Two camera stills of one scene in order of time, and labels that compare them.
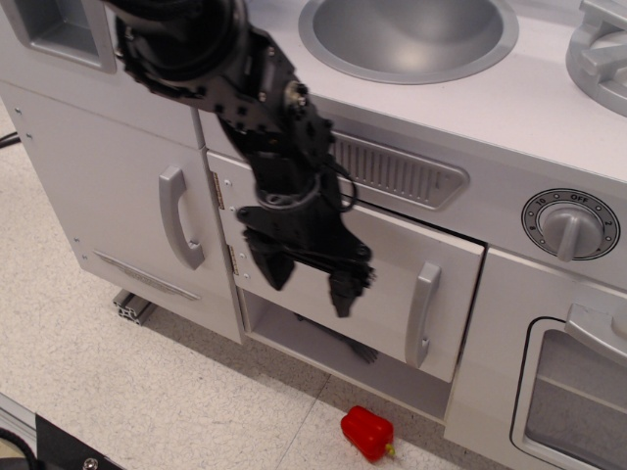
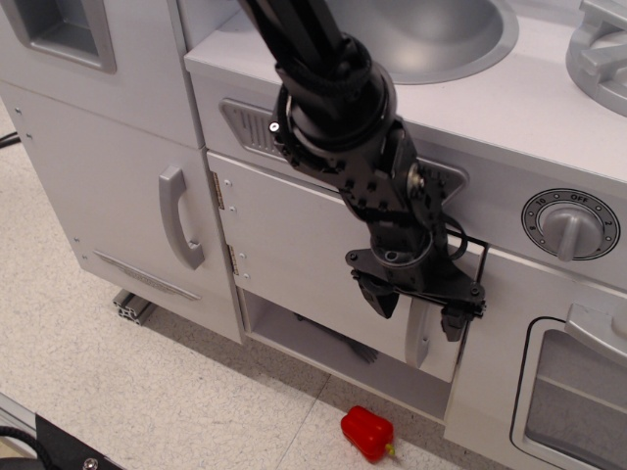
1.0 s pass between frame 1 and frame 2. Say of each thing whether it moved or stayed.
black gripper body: moved
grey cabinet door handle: stayed
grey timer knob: stayed
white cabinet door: stayed
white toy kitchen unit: stayed
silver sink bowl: stayed
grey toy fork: stayed
